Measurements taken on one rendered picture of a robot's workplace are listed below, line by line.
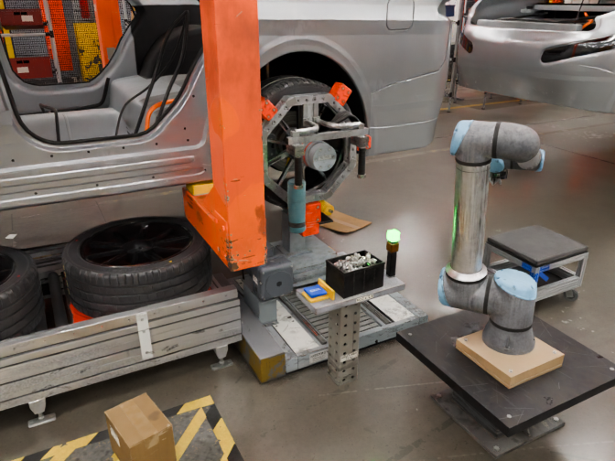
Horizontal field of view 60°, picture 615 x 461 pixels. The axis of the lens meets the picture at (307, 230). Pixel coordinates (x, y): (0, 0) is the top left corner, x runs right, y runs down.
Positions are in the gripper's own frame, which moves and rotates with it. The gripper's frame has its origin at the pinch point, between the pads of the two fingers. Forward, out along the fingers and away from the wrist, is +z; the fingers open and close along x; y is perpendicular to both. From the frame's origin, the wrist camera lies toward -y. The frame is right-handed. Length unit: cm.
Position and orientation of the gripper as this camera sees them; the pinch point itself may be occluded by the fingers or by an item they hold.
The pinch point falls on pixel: (493, 180)
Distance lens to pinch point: 273.2
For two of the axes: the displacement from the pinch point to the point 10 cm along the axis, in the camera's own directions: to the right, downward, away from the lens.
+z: 2.0, 5.9, 7.9
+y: 0.6, 7.9, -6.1
